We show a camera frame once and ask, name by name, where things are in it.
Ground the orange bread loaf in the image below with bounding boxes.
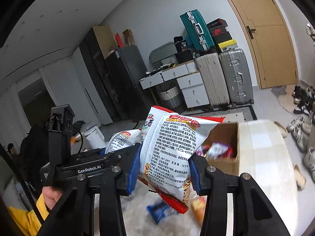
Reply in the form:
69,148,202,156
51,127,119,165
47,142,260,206
191,196,207,225

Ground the white noodle snack bag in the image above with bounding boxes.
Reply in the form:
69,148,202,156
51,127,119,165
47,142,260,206
139,106,224,214
105,129,142,154

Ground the silver purple snack bag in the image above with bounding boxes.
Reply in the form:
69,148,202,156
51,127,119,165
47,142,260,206
196,142,234,159

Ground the blue oreo packet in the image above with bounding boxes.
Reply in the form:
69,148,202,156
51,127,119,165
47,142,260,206
146,200,172,224

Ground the yellow left sleeve forearm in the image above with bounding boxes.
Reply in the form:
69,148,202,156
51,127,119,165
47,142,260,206
8,194,49,236

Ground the left hand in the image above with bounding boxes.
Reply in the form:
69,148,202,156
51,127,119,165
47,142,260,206
42,186,64,210

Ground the white bucket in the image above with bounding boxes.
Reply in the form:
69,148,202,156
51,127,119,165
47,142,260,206
84,126,107,149

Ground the checked tablecloth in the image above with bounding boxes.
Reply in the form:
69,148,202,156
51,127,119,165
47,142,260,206
121,119,298,235

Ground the SF cardboard box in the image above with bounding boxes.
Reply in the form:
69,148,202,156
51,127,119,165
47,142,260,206
196,123,240,176

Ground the black refrigerator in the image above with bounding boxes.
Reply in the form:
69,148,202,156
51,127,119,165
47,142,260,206
105,46,155,122

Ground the woven laundry basket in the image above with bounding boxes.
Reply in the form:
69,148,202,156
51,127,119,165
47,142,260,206
158,82,182,109

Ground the silver suitcase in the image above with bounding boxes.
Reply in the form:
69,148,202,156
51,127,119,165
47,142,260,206
219,49,254,107

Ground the white drawer desk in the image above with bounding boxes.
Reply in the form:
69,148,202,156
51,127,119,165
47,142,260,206
139,60,210,108

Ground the beige suitcase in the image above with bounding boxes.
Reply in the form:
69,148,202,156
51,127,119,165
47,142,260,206
195,53,230,108

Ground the wooden door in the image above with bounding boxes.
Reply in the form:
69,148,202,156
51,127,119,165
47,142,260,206
228,0,298,89

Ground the stack of shoe boxes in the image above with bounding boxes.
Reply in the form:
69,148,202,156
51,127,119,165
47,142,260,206
207,18,238,53

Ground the teal suitcase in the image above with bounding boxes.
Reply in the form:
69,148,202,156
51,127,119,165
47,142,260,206
180,9,215,52

